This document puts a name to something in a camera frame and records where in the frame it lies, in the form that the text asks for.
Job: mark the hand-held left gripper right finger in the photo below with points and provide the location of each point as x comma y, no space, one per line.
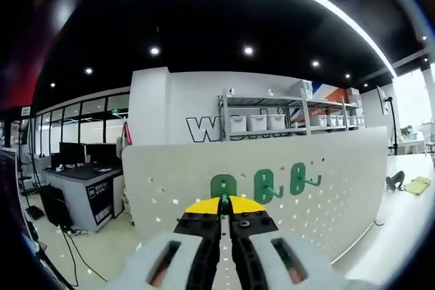
251,246

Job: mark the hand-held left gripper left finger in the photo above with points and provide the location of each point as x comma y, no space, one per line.
200,246

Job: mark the green hook assembly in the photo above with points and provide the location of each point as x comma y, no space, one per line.
217,186
296,181
260,184

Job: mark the white perforated mounting plate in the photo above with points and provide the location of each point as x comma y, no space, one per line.
176,167

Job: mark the black computer monitor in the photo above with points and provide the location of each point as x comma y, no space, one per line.
72,153
103,154

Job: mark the black computer tower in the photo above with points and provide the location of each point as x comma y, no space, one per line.
56,206

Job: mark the grey metal storage shelf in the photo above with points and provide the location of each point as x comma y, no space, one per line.
306,103

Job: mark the dark curved stand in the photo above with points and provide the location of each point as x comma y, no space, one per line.
396,181

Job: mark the yellow green cloth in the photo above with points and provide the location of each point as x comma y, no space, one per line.
418,185

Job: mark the black tripod stand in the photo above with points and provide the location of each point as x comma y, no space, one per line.
394,127

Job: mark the green potted plant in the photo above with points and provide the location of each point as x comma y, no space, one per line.
406,132

